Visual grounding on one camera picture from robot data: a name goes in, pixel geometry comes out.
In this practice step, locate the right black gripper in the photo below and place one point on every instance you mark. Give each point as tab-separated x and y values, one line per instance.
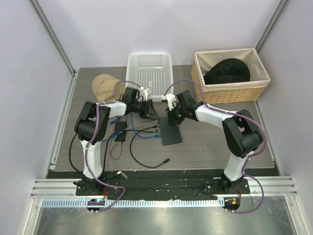
172	120

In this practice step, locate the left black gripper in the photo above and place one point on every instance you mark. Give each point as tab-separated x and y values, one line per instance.
151	113

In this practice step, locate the black network switch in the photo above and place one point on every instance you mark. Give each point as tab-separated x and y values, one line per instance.
170	134

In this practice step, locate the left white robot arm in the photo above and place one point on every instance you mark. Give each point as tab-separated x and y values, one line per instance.
91	127

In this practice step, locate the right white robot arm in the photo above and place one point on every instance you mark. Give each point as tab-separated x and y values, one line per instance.
242	134

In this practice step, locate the black power adapter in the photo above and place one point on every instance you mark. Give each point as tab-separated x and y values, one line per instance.
120	132

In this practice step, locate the white plastic basket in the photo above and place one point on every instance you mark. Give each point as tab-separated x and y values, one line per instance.
150	70

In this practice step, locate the beige cap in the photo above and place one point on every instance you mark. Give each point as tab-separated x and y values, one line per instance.
103	87

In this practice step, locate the wicker basket with liner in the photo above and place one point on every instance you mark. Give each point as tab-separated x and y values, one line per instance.
204	61

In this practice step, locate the black cap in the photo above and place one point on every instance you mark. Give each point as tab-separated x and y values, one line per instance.
230	70

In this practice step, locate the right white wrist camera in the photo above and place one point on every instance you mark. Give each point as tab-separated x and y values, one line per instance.
170	99

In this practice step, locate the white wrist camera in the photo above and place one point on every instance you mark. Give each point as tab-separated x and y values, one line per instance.
170	99
144	93

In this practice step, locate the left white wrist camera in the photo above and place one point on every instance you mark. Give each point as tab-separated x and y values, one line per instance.
144	93

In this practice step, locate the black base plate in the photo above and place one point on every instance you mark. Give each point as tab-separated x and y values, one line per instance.
166	185

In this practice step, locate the aluminium rail frame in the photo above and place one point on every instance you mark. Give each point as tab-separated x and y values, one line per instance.
57	193

